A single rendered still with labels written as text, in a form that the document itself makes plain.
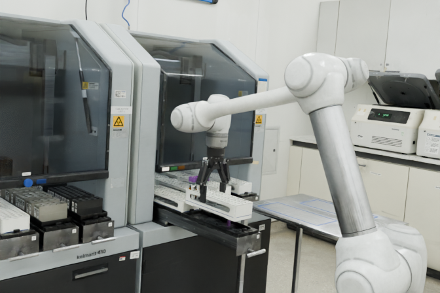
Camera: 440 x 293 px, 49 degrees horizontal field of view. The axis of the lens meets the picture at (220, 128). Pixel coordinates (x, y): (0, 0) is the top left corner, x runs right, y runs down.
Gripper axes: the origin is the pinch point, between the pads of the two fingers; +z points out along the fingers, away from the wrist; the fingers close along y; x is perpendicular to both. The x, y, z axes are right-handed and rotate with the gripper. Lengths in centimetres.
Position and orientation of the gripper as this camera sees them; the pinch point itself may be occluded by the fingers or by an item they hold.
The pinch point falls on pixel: (213, 195)
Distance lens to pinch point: 201.3
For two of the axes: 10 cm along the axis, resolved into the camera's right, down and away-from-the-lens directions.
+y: 7.2, -0.2, 6.9
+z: -0.7, 9.9, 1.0
